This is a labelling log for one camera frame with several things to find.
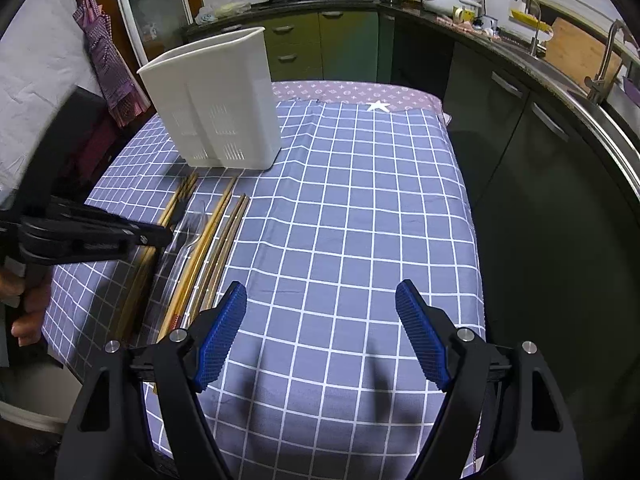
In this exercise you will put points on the blue checkered tablecloth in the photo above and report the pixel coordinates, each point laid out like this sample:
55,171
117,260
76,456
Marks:
321,381

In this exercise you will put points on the steel kitchen faucet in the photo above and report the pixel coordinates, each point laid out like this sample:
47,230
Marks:
605,60

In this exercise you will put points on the green lower cabinets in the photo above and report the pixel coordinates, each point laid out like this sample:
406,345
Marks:
342,45

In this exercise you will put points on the white plastic utensil holder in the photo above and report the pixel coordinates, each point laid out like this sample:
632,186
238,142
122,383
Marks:
216,100

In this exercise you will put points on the wooden cutting board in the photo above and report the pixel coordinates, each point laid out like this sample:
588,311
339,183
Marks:
579,56

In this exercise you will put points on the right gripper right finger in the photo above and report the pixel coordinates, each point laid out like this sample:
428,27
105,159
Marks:
503,400

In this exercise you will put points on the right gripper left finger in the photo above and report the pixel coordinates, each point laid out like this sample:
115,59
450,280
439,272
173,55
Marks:
108,434

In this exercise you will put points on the person's left hand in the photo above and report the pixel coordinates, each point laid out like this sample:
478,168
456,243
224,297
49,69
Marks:
28,327

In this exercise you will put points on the purple checkered apron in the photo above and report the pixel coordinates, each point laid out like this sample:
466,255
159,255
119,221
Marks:
125,98

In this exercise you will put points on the clear plastic spoon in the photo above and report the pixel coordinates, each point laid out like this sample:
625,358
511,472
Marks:
189,230

